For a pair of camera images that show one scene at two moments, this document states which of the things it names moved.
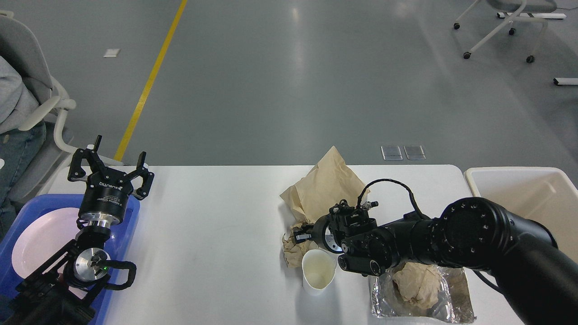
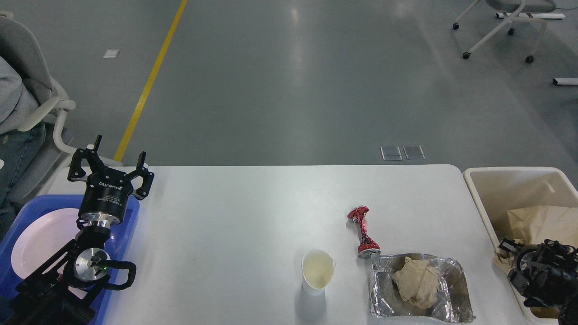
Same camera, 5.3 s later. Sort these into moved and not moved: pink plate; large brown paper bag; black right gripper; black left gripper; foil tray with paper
Moved: black right gripper; large brown paper bag
Not moved: pink plate; black left gripper; foil tray with paper
